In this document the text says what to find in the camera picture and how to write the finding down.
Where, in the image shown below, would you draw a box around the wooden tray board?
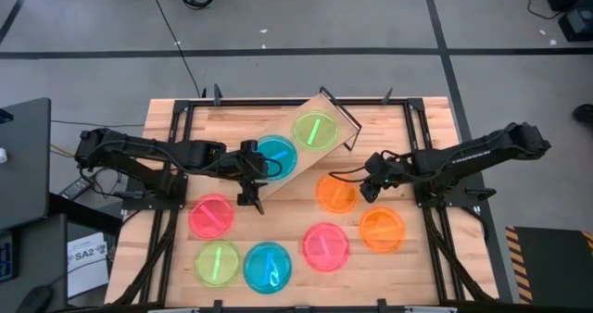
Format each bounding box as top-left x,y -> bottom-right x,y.
221,85 -> 363,202

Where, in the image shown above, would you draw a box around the dark keypad device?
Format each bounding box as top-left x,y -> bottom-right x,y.
0,229 -> 19,284

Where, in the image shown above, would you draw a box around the black computer mouse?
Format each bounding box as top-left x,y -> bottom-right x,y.
16,284 -> 54,313

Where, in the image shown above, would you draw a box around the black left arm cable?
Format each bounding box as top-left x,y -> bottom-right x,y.
257,155 -> 284,179

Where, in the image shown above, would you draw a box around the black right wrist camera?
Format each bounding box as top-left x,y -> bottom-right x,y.
365,153 -> 386,171

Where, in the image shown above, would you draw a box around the person's shoe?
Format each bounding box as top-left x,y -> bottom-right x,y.
572,103 -> 593,125

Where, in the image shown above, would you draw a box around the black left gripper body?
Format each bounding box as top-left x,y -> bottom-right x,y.
233,153 -> 270,194

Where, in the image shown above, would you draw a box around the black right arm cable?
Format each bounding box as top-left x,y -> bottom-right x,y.
327,149 -> 418,185

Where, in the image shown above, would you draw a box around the blue transparent plastic plate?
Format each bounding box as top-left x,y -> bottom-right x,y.
242,241 -> 294,295
254,134 -> 299,182

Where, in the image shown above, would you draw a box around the pink transparent plastic plate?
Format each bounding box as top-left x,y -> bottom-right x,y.
301,222 -> 351,273
187,193 -> 235,241

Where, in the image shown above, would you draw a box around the black power adapter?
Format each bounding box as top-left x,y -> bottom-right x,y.
58,176 -> 96,202

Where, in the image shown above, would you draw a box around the white printed paper sheet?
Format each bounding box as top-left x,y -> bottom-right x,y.
67,232 -> 110,299

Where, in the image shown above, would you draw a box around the long black floor cable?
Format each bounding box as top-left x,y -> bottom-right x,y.
146,0 -> 205,99

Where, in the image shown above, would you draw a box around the orange transparent plastic plate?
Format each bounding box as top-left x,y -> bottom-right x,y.
315,172 -> 360,215
359,206 -> 408,254

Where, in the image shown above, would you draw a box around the dark grey desk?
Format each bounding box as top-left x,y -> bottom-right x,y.
0,97 -> 52,231

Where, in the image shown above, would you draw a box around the green transparent plastic plate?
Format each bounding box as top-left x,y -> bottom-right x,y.
291,109 -> 340,153
194,239 -> 242,288

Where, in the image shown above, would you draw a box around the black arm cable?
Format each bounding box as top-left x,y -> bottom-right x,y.
257,155 -> 284,179
327,149 -> 418,185

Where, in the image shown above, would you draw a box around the black desk beam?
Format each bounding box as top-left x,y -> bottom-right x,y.
48,192 -> 124,236

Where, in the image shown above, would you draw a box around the thin black equipment cable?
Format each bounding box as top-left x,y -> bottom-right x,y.
526,0 -> 564,21

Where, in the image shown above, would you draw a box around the black mat hazard stripes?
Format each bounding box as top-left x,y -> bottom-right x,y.
504,225 -> 593,305

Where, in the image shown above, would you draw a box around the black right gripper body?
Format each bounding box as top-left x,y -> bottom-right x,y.
369,157 -> 413,190

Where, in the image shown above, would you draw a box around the black metal rig frame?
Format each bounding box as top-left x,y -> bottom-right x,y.
110,97 -> 499,313

